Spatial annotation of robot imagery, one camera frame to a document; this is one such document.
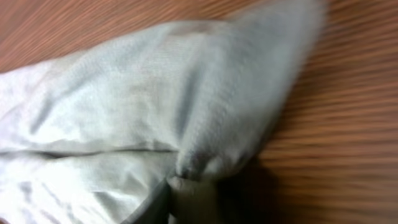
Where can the light blue t-shirt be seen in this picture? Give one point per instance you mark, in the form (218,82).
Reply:
(85,138)

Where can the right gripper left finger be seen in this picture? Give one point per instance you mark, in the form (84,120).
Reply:
(154,209)

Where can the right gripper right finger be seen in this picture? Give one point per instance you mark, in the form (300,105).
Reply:
(193,202)

